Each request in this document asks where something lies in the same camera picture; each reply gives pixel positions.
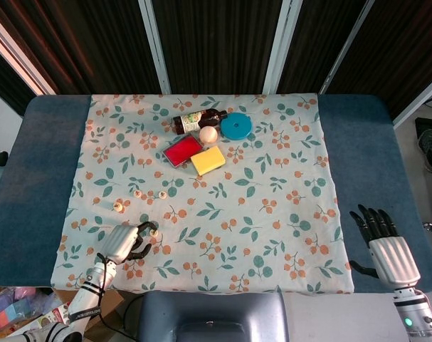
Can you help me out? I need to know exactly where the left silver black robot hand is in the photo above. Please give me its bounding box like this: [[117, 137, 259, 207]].
[[100, 220, 160, 265]]

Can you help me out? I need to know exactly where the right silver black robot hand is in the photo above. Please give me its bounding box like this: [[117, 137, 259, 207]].
[[348, 204, 422, 291]]

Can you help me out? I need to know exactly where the blue round disc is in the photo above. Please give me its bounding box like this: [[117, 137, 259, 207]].
[[221, 112, 253, 140]]

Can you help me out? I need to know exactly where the brown cardboard box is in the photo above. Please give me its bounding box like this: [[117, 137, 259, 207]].
[[0, 286, 126, 342]]

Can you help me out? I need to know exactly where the red ink pad case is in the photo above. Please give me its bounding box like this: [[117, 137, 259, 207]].
[[162, 135, 205, 168]]

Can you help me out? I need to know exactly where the dark sneaker shoe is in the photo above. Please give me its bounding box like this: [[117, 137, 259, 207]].
[[417, 128, 432, 175]]

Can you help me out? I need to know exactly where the blue-grey robot chest housing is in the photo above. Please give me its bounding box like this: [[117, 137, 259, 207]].
[[137, 290, 290, 342]]

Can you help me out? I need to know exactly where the yellow sponge block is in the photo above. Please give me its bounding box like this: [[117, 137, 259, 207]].
[[190, 145, 226, 177]]

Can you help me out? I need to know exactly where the floral print tablecloth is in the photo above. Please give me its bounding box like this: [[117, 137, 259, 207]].
[[50, 93, 355, 295]]

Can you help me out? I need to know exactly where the colourful packet pile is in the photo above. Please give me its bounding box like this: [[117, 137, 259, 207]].
[[0, 287, 37, 334]]

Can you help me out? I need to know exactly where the brown glass bottle with label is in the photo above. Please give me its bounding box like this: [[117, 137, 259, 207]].
[[172, 108, 228, 135]]

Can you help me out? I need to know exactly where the beige wooden ball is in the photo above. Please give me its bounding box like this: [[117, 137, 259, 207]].
[[199, 126, 218, 145]]

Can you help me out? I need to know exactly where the dark ribbed screen panel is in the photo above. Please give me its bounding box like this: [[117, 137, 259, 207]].
[[0, 42, 37, 117], [278, 0, 366, 95], [153, 0, 284, 95], [325, 0, 432, 120], [0, 0, 163, 96]]

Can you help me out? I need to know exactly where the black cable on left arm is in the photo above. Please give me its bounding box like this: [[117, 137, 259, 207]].
[[96, 252, 145, 342]]

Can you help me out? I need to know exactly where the white screen base rail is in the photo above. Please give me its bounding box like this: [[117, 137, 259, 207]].
[[391, 71, 432, 128]]

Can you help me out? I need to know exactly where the white screen frame post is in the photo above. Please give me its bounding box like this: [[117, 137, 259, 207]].
[[263, 0, 299, 95], [137, 0, 172, 95], [0, 6, 57, 96], [318, 0, 376, 95]]

